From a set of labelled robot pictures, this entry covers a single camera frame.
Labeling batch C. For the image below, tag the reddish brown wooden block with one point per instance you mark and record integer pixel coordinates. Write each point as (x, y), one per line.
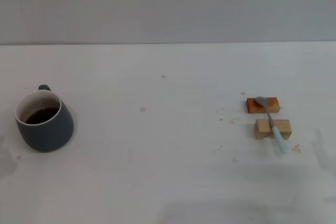
(273, 106)

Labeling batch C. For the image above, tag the dark grey ceramic cup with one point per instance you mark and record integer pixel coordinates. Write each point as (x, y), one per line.
(46, 136)

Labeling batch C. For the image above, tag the light wooden notched block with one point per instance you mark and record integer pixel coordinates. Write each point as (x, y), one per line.
(262, 127)

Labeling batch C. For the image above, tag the dark brown coffee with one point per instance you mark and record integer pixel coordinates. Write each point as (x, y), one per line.
(42, 116)

